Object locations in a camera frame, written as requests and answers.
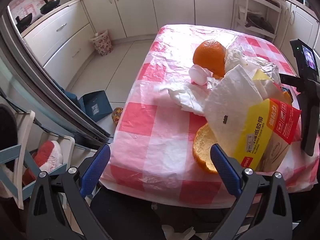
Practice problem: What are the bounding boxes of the yellow paper piece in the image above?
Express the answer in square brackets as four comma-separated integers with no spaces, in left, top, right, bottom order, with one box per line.
[252,69,273,82]

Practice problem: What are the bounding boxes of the metal sliding door frame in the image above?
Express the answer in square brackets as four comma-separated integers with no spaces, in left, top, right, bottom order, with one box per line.
[0,5,110,145]

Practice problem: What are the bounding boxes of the dark frying pan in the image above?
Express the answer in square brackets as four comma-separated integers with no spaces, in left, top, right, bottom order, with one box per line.
[247,12,274,33]

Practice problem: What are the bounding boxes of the whole orange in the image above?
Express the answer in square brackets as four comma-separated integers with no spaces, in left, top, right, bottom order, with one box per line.
[193,39,227,78]

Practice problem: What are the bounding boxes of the white cabinet with wide drawers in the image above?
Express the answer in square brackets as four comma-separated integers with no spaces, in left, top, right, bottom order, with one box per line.
[21,1,94,85]

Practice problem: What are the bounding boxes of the floral waste bin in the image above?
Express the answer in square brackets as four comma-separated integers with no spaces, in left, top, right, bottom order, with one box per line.
[90,29,113,56]

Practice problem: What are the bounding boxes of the silvery plastic bag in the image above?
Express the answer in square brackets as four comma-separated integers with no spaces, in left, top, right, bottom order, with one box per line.
[224,40,282,85]

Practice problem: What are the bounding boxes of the black pan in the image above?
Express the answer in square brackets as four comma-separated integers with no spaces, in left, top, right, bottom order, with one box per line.
[15,13,33,28]

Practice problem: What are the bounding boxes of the dark blue box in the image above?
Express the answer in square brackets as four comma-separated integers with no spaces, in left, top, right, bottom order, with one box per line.
[79,90,113,123]

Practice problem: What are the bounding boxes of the large orange peel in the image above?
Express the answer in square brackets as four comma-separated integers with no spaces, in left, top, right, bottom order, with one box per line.
[192,122,220,175]

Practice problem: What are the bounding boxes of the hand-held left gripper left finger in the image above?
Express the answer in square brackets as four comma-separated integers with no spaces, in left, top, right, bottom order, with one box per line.
[26,144,118,240]

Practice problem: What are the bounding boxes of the white door cabinets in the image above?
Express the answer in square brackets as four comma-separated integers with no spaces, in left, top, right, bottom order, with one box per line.
[80,0,237,40]

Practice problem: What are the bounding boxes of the colourful floral slipper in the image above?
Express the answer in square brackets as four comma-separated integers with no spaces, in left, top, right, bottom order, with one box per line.
[112,107,124,125]

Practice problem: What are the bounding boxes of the white paper sheet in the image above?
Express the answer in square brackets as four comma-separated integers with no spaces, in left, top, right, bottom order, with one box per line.
[204,64,264,155]

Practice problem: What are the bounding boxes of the red white fluffy slipper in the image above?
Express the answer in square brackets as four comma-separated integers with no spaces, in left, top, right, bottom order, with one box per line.
[22,141,63,185]

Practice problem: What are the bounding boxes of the black wok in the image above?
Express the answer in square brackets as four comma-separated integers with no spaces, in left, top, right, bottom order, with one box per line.
[39,0,62,15]

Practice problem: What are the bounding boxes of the white shoe rack blue braces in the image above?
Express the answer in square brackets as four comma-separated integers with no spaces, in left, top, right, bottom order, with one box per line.
[0,110,75,209]

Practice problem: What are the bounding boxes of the white cabinet with small drawers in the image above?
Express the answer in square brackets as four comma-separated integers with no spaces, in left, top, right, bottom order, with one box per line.
[272,0,320,53]

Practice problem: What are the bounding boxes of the white shelf rack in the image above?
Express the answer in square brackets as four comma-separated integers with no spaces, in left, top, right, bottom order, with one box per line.
[231,0,282,43]

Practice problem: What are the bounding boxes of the red checked plastic tablecloth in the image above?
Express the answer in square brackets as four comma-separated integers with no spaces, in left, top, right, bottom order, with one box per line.
[99,24,320,209]

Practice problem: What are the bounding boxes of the white tissue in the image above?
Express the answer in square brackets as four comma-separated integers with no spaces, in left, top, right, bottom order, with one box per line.
[167,76,220,117]

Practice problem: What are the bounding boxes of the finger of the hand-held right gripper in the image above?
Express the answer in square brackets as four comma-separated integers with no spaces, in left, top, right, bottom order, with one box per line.
[278,72,300,87]

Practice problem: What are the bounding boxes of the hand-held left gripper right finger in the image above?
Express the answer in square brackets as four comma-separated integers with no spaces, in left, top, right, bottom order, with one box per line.
[209,144,293,240]

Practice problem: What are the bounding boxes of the yellow red cardboard tape box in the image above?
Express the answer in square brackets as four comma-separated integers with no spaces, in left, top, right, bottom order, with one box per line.
[231,98,302,172]

